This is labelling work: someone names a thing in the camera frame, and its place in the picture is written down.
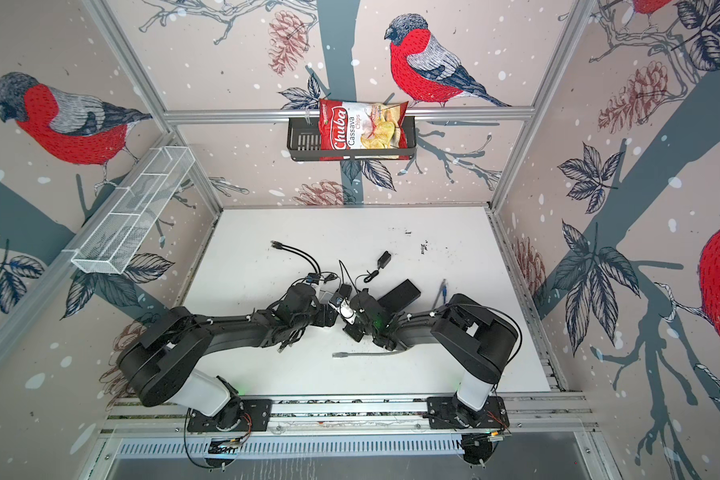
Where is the black power adapter with cable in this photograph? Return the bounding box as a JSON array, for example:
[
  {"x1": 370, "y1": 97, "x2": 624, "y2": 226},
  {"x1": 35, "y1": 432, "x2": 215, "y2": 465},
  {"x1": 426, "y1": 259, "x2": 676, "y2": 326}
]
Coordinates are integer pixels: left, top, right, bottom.
[{"x1": 302, "y1": 260, "x2": 360, "y2": 299}]

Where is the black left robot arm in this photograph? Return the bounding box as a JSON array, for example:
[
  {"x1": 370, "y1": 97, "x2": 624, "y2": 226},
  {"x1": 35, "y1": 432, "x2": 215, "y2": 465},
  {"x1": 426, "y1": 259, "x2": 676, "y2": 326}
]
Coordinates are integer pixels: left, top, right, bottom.
[{"x1": 116, "y1": 283, "x2": 338, "y2": 432}]

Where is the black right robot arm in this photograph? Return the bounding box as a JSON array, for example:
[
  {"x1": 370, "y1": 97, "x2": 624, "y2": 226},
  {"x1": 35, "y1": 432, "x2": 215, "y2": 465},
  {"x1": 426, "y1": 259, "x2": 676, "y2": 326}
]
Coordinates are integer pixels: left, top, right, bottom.
[{"x1": 329, "y1": 280, "x2": 523, "y2": 435}]

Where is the red cassava chips bag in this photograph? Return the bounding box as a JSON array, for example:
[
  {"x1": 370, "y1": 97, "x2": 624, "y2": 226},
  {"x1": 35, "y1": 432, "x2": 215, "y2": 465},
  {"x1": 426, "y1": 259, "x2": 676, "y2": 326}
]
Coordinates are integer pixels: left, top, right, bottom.
[{"x1": 318, "y1": 99, "x2": 415, "y2": 159}]

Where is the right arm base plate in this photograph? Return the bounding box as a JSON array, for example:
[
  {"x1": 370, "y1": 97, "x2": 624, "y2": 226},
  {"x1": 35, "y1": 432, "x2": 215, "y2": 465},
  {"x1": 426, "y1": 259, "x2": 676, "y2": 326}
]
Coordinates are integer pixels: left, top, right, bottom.
[{"x1": 423, "y1": 396, "x2": 510, "y2": 431}]

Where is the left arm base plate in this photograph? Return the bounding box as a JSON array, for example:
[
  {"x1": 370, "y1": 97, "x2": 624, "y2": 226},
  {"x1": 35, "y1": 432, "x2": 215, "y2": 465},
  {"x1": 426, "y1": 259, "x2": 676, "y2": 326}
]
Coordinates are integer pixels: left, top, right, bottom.
[{"x1": 187, "y1": 397, "x2": 273, "y2": 434}]

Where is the black wall basket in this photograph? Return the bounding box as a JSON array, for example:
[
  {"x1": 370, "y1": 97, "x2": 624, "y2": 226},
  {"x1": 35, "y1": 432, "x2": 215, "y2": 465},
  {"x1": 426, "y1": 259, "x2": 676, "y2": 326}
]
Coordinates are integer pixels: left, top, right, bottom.
[{"x1": 286, "y1": 117, "x2": 417, "y2": 162}]

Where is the white wire mesh shelf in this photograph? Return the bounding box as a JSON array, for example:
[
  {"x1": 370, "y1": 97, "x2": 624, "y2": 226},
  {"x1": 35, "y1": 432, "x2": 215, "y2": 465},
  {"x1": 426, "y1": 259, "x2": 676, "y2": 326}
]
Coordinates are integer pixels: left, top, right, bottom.
[{"x1": 71, "y1": 146, "x2": 195, "y2": 274}]

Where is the aluminium mounting rail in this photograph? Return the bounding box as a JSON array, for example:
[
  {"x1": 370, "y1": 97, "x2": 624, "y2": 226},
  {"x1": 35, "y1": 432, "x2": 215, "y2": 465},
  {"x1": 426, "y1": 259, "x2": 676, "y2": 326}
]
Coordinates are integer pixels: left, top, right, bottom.
[{"x1": 99, "y1": 391, "x2": 600, "y2": 436}]

